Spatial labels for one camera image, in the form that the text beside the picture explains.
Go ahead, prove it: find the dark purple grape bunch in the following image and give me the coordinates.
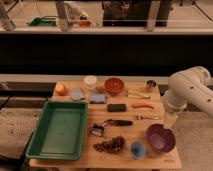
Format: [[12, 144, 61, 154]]
[[93, 136, 125, 154]]

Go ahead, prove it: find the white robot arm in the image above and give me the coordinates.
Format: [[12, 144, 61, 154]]
[[162, 66, 213, 129]]

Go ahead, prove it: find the red bowl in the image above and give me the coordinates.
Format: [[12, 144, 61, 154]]
[[104, 77, 124, 95]]

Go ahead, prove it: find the purple bowl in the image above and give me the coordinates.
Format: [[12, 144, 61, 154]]
[[146, 124, 176, 153]]

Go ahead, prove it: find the blue sponge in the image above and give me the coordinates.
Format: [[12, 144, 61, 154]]
[[89, 94, 106, 104]]

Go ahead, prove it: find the white plastic cup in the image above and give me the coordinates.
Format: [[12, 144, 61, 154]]
[[84, 75, 97, 90]]

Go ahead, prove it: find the black rectangular block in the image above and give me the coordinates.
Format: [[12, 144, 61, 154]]
[[107, 104, 126, 112]]

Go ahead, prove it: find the light blue cloth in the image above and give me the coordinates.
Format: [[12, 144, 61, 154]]
[[70, 87, 84, 101]]

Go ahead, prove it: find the orange carrot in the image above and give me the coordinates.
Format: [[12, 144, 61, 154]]
[[131, 103, 154, 109]]

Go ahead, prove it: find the metal cup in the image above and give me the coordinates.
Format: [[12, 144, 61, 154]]
[[145, 80, 157, 93]]

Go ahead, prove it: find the wooden table board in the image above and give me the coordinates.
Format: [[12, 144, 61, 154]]
[[29, 82, 182, 170]]

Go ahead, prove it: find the small metal binder clip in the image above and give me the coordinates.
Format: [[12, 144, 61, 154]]
[[90, 124, 105, 137]]

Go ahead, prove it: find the orange fruit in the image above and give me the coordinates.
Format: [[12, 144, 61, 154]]
[[55, 83, 67, 96]]

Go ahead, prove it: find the red object in background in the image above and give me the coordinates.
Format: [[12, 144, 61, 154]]
[[78, 20, 91, 27]]

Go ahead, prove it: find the green plastic tray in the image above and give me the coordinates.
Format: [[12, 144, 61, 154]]
[[26, 101, 88, 161]]

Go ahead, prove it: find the small blue cup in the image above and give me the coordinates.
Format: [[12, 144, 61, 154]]
[[130, 141, 146, 159]]

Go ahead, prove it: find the person in background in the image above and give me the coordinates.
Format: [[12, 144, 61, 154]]
[[102, 0, 172, 27]]

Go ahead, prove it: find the green tray in background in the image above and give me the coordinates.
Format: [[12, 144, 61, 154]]
[[28, 16, 56, 26]]

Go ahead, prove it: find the black handled peeler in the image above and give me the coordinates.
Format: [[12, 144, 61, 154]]
[[104, 119, 133, 127]]

